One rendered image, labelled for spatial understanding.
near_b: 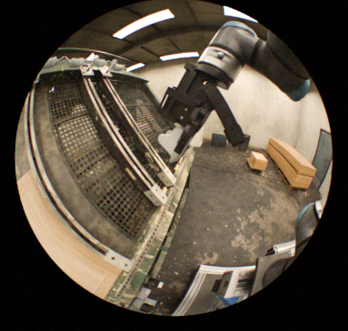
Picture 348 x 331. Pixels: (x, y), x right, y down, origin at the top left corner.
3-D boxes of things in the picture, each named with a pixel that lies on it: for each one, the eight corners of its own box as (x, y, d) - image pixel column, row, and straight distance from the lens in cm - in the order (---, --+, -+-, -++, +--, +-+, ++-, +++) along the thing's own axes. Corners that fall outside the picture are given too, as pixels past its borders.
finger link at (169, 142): (155, 150, 27) (170, 117, 22) (174, 164, 26) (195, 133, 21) (148, 155, 24) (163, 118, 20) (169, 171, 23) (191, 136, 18)
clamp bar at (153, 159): (165, 188, 79) (194, 178, 67) (91, 74, 113) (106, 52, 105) (170, 180, 86) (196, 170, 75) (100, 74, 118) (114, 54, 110)
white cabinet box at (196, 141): (199, 147, 397) (203, 90, 376) (185, 144, 409) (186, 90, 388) (202, 142, 454) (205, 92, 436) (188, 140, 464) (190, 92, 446)
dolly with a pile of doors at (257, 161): (263, 174, 338) (268, 161, 323) (248, 171, 316) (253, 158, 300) (258, 164, 387) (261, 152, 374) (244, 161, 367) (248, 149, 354)
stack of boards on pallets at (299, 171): (305, 192, 429) (317, 170, 409) (288, 190, 347) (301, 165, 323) (280, 157, 583) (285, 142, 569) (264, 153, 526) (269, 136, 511)
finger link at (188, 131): (178, 144, 23) (198, 109, 21) (185, 148, 23) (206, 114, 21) (169, 152, 19) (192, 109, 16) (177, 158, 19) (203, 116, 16)
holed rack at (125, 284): (120, 297, 64) (120, 297, 64) (114, 295, 63) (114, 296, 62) (192, 148, 149) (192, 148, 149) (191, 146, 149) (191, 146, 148)
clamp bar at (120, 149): (155, 208, 68) (188, 202, 53) (74, 74, 105) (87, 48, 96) (161, 197, 73) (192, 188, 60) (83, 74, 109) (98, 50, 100)
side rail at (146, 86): (183, 151, 145) (190, 147, 141) (139, 87, 161) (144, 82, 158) (184, 148, 152) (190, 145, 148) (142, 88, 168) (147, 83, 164)
